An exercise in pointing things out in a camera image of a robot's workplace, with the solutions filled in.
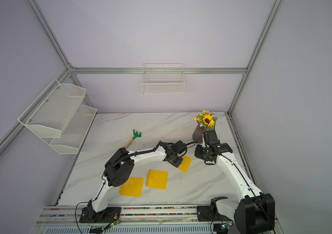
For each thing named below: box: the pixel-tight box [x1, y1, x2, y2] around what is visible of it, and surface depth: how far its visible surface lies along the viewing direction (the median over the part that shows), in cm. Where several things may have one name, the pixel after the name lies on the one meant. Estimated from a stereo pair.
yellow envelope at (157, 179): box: [145, 169, 169, 191], surface depth 88 cm
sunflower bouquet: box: [192, 110, 218, 128], surface depth 85 cm
